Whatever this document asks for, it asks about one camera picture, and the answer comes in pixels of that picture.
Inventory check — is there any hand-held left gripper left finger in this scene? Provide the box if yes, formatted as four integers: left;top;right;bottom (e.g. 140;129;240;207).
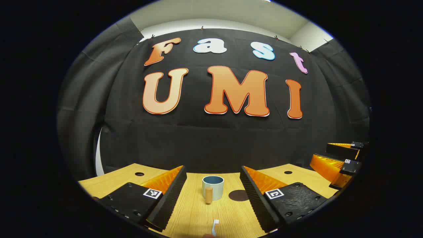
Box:
96;165;187;232

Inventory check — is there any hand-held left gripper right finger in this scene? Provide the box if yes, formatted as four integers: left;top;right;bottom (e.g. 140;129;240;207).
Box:
240;165;327;233

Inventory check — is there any dark brown round coaster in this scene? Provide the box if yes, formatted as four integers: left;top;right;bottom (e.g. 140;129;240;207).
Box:
228;190;250;202

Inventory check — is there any blue-grey cup with wooden handle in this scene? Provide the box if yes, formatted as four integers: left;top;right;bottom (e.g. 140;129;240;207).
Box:
202;176;224;204

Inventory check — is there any wooden desktop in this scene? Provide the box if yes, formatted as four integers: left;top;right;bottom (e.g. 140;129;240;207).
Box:
78;163;331;238

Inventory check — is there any black backdrop cloth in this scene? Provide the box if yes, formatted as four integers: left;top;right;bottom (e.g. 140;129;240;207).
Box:
99;28;370;174

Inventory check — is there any dark grey side cloth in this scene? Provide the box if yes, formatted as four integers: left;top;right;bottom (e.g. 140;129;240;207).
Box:
57;17;142;180

